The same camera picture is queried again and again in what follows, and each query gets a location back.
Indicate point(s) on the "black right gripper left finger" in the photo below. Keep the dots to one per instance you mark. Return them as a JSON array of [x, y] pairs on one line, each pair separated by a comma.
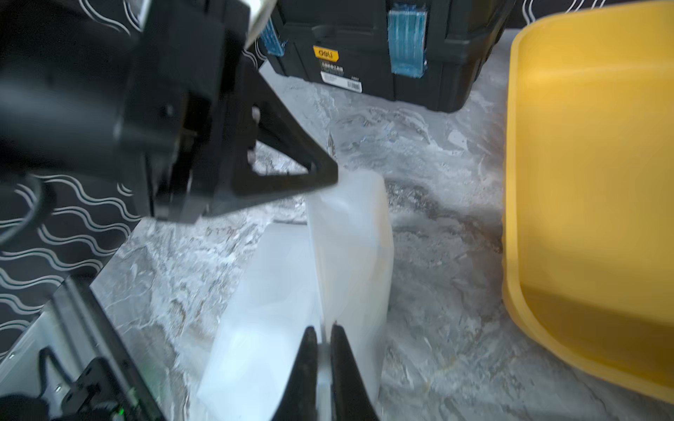
[[298, 402]]

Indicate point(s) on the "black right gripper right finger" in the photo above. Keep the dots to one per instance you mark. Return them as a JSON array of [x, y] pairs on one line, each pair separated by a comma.
[[350, 398]]

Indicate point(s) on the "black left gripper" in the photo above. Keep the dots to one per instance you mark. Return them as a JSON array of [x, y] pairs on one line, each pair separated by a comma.
[[184, 61]]

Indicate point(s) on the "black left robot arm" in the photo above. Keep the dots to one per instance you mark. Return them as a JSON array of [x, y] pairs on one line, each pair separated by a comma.
[[63, 75]]

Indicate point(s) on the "black toolbox with blue latches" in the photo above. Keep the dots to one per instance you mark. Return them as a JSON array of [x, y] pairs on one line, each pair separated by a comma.
[[426, 53]]

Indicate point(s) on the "yellow plastic bin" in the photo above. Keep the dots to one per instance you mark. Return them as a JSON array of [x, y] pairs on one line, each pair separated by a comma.
[[588, 192]]

